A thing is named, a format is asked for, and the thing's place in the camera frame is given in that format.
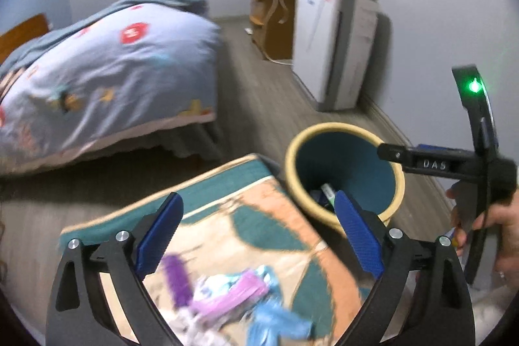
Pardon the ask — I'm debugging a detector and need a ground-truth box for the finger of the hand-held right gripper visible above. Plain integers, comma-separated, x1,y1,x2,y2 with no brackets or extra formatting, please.
377,142,476,181

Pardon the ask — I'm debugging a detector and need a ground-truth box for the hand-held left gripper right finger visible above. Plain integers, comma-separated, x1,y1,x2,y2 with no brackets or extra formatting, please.
334,190,476,346

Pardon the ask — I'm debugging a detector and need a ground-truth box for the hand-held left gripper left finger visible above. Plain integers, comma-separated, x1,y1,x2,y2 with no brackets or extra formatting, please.
45,192,185,346

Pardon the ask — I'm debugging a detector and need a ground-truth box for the yellow teal waste bin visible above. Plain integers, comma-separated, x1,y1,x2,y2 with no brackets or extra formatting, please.
284,122,406,237

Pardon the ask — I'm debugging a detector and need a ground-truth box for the blue glove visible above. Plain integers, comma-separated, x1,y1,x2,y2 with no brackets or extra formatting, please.
247,297,315,346

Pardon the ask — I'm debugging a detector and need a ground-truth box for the person's right hand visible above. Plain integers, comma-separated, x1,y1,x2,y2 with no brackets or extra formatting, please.
446,182,519,286

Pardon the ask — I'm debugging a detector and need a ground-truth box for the purple bottle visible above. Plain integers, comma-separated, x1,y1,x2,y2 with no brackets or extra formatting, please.
162,255,193,308

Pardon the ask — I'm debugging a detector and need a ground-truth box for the white green packet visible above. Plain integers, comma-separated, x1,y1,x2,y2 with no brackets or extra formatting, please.
320,184,338,209

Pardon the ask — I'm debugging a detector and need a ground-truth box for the pink white wrapper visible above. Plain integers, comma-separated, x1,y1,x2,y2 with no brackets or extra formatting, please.
190,271,270,322

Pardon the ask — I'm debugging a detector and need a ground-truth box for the printed teal orange cloth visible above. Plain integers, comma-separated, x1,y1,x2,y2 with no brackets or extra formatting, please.
59,153,378,346

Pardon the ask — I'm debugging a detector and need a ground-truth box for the white grey cabinet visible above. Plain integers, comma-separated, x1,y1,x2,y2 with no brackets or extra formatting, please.
292,0,380,112

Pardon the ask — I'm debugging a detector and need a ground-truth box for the wooden nightstand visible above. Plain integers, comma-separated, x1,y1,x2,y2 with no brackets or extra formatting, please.
248,0,296,61

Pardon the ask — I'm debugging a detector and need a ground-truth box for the wooden headboard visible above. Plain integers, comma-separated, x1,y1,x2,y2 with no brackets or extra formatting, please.
0,14,51,63

